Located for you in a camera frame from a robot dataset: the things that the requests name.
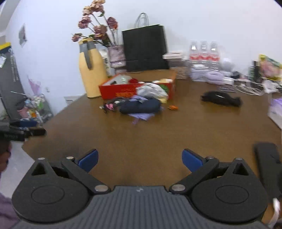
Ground milk carton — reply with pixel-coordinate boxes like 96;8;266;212
99;49;112;77

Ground purple cloth pouch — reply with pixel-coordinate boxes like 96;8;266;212
127;95;163;123

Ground water bottle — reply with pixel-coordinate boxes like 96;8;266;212
199;41;209;68
189;41;199;67
209;42;220;71

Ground black phone stand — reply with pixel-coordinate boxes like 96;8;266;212
253;142;281;202

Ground middle water bottle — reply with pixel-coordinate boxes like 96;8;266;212
199;41;209;68

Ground black paper bag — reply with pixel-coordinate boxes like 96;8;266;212
122;12;169;72

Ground right water bottle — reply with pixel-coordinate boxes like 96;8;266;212
209;42;220;71

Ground decorated tin box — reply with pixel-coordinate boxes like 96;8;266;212
190;68;208;82

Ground red flower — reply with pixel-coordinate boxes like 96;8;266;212
128;78;139;83

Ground black glove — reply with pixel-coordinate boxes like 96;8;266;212
201;91;242;107

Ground green ball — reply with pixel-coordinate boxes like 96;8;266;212
115;74;132;84

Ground snack packet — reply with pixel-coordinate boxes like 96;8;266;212
259;54;281;81

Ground navy blue pouch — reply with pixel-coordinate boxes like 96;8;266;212
119;98;161;115

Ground braided black cable coil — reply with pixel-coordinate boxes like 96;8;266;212
99;97;126;114

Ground red cardboard box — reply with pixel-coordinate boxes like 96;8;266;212
99;69;177;100

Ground purple ribbed vase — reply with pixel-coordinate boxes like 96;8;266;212
108;45;127;74

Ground white round speaker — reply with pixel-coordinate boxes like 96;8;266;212
220;57;234;72

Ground small orange object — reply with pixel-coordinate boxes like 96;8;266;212
168;105;178;111

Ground dried pink flowers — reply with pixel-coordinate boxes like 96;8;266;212
71;0;119;48

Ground yellow thermos jug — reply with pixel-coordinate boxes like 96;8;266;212
79;38;108;98

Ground purple tissue pack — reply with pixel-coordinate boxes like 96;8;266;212
268;97;282;130

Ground cluttered wire rack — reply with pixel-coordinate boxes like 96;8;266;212
10;77;54;125

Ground white earbuds case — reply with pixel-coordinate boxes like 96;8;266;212
193;64;206;70

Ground purple scrunchie towel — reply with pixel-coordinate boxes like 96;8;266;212
205;71;224;85

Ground left water bottle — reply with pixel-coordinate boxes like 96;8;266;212
189;41;199;67

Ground tangled white cables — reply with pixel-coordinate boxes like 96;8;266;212
224;74;282;97

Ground wall picture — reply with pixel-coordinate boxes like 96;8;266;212
18;24;27;47

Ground alpaca plush toy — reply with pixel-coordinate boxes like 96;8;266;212
152;78;173;84

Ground white cloth bag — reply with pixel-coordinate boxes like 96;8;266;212
136;83;169;104

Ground clear container with white lid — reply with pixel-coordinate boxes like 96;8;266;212
163;51;190;80

